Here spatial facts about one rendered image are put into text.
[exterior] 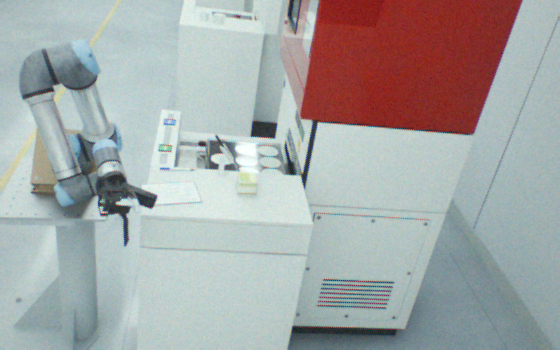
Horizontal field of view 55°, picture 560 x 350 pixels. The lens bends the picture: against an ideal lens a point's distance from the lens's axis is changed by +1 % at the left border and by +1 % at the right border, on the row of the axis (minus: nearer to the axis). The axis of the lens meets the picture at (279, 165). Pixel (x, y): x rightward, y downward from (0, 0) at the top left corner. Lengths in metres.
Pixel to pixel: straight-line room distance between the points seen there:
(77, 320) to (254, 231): 1.09
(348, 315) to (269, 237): 0.96
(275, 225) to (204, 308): 0.48
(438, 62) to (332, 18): 0.46
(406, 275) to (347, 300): 0.31
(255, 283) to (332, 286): 0.64
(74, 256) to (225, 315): 0.71
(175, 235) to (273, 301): 0.50
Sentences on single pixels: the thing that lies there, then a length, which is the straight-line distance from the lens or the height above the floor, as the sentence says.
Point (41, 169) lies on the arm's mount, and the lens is 2.33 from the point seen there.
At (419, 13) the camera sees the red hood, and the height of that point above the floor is 1.69.
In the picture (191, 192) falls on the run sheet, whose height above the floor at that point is 0.97.
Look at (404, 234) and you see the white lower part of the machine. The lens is 2.57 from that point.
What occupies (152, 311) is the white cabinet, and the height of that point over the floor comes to 0.51.
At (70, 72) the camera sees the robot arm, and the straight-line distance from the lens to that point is 1.80.
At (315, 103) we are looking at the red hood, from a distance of 2.12.
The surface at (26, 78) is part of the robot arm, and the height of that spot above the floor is 1.42.
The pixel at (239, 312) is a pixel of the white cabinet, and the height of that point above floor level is 0.51.
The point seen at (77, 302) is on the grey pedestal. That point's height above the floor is 0.25.
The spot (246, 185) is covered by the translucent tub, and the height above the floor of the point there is 1.02.
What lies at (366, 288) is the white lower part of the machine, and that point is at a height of 0.35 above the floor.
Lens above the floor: 2.09
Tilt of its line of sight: 29 degrees down
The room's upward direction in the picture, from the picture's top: 9 degrees clockwise
